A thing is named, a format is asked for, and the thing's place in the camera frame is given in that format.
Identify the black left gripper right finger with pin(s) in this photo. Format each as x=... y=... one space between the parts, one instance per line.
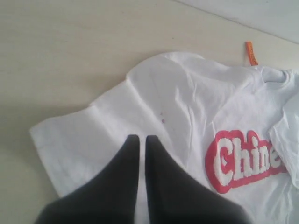
x=174 y=197

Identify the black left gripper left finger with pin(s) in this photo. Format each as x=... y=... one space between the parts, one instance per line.
x=109 y=198

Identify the white t-shirt red logo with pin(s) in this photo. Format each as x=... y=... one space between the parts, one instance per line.
x=235 y=130

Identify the small orange tag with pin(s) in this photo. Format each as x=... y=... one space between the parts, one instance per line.
x=250 y=54

